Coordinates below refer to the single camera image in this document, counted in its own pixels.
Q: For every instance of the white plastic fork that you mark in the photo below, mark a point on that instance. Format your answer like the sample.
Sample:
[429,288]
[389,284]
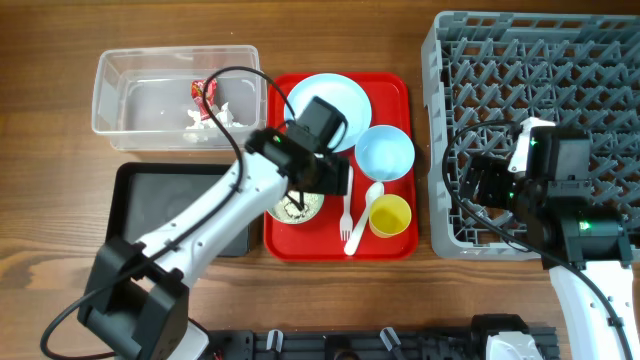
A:
[346,221]

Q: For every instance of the black tray bin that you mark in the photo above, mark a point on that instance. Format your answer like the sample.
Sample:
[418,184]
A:
[148,195]

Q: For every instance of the grey dishwasher rack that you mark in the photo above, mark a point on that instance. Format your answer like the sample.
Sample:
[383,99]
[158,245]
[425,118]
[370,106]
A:
[480,68]

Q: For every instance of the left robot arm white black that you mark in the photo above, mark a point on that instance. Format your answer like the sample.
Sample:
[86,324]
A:
[138,293]

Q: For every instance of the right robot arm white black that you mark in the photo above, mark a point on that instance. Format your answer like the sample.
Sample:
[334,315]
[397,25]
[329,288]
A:
[584,247]

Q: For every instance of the clear plastic bin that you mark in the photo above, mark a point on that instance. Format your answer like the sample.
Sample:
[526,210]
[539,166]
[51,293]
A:
[141,96]

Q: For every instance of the white tissue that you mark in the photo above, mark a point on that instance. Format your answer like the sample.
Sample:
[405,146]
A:
[204,122]

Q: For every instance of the light blue bowl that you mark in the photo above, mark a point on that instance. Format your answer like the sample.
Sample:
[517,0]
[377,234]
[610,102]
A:
[384,153]

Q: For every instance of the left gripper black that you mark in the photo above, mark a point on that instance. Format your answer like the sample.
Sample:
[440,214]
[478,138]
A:
[334,179]

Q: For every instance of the green bowl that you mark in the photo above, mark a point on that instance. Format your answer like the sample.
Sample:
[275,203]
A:
[295,212]

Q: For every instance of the red snack wrapper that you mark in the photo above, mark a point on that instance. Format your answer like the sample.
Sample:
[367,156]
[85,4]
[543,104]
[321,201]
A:
[203,96]

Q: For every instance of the yellow plastic cup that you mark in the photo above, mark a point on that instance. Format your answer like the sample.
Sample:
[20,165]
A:
[390,215]

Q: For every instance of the rice food waste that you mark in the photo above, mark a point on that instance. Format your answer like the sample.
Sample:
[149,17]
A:
[297,210]

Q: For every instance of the red serving tray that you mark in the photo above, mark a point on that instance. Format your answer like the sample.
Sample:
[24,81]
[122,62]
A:
[318,239]

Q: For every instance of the white plastic spoon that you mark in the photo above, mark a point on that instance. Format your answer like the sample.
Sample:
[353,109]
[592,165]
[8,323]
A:
[375,191]

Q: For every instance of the light blue plate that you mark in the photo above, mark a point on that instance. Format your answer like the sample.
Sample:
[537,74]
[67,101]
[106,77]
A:
[345,95]

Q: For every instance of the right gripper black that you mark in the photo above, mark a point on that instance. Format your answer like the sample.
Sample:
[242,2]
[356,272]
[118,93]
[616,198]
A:
[495,169]

